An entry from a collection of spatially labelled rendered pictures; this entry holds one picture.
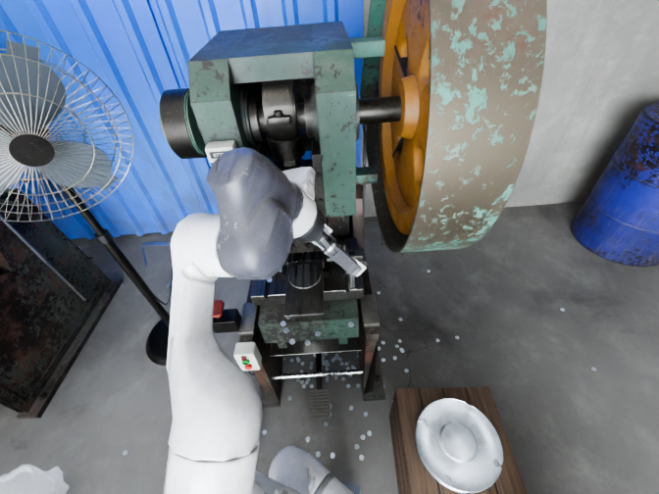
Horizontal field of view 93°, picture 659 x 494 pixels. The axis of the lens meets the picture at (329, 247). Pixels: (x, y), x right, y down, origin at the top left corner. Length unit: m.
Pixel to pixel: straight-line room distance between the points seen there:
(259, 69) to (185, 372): 0.69
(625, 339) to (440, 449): 1.42
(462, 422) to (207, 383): 1.12
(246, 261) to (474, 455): 1.15
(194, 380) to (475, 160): 0.56
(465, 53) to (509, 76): 0.08
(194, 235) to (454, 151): 0.45
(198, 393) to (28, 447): 1.93
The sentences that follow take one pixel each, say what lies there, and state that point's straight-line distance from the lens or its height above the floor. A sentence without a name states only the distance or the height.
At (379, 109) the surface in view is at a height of 1.34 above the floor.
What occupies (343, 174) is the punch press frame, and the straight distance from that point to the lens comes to 0.91.
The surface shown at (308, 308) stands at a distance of 1.10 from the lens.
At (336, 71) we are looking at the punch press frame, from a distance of 0.84.
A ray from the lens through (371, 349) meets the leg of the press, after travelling 1.33.
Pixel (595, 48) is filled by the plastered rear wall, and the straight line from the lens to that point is 2.67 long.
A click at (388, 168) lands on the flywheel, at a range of 1.22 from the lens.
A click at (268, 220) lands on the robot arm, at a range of 0.42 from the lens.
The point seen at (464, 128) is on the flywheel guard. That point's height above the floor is 1.44.
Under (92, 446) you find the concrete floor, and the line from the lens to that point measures 2.13.
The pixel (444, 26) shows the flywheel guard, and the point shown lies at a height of 1.58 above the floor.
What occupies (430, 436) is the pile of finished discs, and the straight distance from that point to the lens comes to 1.37.
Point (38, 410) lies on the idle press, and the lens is 2.38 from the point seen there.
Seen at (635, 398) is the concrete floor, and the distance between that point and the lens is 2.26.
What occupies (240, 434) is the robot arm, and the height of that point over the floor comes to 1.27.
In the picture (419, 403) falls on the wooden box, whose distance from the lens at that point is 1.43.
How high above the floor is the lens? 1.68
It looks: 44 degrees down
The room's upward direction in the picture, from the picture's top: 5 degrees counter-clockwise
